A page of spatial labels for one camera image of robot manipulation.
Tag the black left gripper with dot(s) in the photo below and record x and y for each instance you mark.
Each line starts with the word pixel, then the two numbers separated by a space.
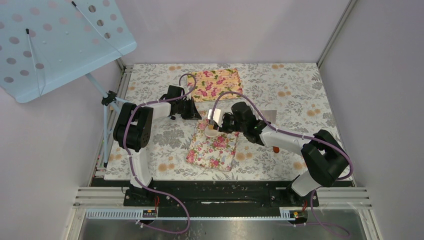
pixel 193 114

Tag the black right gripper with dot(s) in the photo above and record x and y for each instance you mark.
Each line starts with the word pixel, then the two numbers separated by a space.
pixel 222 128

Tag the white dough ball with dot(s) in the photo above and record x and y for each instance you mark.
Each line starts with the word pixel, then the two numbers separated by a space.
pixel 210 132

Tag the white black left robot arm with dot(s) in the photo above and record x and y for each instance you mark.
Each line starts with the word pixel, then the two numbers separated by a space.
pixel 133 128

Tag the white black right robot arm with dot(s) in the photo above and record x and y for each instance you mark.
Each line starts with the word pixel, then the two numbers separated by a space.
pixel 325 159

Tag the yellow floral rectangular tray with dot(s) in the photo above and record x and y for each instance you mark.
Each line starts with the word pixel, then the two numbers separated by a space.
pixel 210 84

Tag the floral grey table mat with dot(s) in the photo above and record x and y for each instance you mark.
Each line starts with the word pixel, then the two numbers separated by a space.
pixel 291 96

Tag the light blue perforated music stand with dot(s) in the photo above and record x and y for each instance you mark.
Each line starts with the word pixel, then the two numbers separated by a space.
pixel 46 44

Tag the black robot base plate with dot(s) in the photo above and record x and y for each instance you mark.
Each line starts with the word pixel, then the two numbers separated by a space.
pixel 217 198

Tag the white slotted cable duct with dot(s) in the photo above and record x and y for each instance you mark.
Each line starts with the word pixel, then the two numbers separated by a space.
pixel 147 214

